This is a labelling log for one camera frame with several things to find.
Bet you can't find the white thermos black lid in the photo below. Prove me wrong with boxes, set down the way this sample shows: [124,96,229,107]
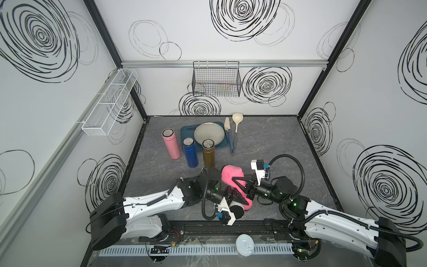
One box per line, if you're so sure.
[229,201,245,220]

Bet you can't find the teal plastic tray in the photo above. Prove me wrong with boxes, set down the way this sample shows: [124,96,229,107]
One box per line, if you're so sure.
[180,122,229,151]

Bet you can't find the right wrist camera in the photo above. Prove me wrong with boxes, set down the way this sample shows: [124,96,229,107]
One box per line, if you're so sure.
[251,160,270,185]

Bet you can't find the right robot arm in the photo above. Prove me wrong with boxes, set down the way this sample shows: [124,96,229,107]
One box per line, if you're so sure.
[221,154,424,267]

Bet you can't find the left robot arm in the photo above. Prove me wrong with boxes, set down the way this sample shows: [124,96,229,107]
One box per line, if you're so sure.
[89,168,249,251]

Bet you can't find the pink microfiber cloth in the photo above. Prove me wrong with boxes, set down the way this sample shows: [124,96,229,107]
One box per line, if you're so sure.
[221,165,253,211]

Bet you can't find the aluminium wall rail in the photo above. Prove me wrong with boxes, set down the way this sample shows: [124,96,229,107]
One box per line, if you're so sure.
[121,60,329,69]

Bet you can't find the blue thermos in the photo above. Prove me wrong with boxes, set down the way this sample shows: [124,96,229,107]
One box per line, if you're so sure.
[182,137,199,168]

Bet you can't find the black wire basket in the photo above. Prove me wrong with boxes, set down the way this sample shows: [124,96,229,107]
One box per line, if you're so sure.
[191,67,242,97]

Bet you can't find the gold thermos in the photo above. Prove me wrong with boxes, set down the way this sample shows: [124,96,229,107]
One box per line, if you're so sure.
[202,139,215,168]

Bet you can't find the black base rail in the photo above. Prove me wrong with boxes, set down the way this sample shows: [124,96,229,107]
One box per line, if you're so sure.
[159,219,321,244]

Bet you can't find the grey round plate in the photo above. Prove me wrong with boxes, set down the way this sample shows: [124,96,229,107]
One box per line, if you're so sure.
[194,122,225,145]

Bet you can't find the white slotted cable duct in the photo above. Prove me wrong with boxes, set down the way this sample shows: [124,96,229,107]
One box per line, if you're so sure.
[99,243,294,257]

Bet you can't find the cream ladle grey handle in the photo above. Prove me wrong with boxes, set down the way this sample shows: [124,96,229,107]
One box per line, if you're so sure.
[232,113,244,150]

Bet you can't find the white round cap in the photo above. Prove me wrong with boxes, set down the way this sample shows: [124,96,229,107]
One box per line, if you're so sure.
[235,234,255,257]

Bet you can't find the pink thermos steel lid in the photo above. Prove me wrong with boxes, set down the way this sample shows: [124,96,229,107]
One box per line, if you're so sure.
[162,128,181,160]

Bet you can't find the white wire rack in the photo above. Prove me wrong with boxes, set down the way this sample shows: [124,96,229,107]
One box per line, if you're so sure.
[82,69,138,136]

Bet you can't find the cream spatula blue handle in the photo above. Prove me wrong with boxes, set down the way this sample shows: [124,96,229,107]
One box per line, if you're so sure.
[224,117,234,154]

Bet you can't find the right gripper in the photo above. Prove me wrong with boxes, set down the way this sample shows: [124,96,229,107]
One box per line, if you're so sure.
[234,173,285,206]

